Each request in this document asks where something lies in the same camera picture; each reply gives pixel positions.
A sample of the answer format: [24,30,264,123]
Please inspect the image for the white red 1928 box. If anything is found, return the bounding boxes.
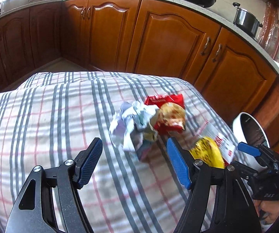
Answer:
[197,121,238,167]

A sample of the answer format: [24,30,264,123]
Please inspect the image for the yellow snack packet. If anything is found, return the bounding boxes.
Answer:
[190,136,225,169]

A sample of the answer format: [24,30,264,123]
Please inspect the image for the red snack bag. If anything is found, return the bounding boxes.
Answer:
[144,94,186,135]

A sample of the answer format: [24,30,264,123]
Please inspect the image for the blue-white wrapper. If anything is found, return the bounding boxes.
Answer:
[109,100,159,161]

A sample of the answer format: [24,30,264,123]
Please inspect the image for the white round trash bin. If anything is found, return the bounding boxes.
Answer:
[232,112,270,172]

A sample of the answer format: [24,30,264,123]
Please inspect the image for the person's right hand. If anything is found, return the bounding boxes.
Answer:
[254,200,279,225]

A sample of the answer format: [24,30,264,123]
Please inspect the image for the wooden door with glass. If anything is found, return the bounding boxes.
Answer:
[253,0,279,151]

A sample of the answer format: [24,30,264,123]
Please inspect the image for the plaid tablecloth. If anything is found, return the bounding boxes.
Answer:
[0,71,255,233]

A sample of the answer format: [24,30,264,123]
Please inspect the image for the steel cooking pot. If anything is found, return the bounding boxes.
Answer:
[233,2,263,38]

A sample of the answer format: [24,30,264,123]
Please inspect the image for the wooden lower cabinets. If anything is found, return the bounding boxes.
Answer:
[0,0,279,123]

